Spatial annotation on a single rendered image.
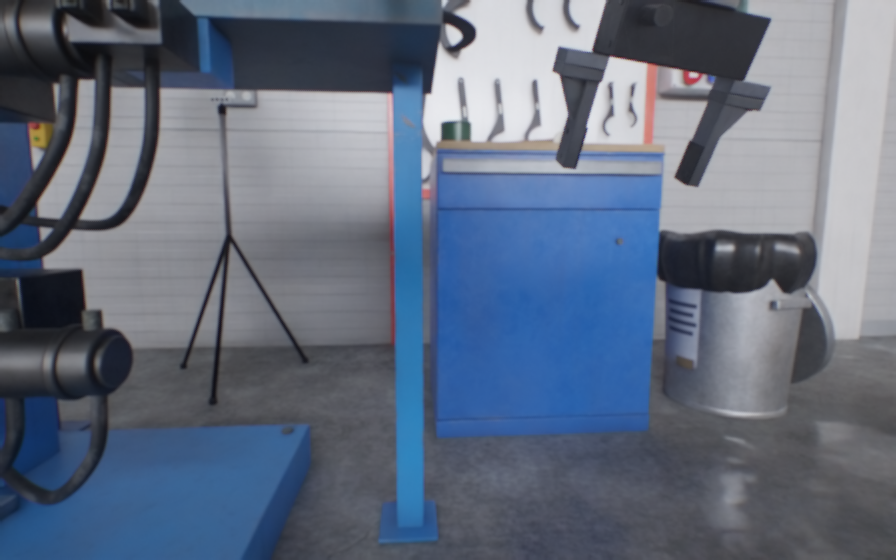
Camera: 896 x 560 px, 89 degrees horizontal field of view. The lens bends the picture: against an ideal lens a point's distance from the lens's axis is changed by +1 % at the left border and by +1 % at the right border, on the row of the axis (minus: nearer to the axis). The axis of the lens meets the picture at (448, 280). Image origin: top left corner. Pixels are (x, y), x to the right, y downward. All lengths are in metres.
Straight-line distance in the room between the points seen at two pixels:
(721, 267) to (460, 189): 0.95
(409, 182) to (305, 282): 1.79
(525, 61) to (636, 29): 2.33
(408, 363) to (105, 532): 0.64
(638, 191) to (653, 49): 1.14
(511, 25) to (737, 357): 1.96
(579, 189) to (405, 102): 0.71
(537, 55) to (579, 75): 2.36
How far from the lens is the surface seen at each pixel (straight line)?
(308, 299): 2.71
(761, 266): 1.86
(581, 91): 0.47
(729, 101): 0.53
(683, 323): 1.96
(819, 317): 2.25
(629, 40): 0.46
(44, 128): 3.19
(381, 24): 0.86
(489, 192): 1.44
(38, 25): 0.87
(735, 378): 1.96
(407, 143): 0.98
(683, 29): 0.48
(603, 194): 1.54
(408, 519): 1.17
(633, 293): 1.60
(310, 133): 2.72
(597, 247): 1.54
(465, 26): 0.98
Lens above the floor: 0.70
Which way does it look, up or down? 7 degrees down
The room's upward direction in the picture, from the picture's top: straight up
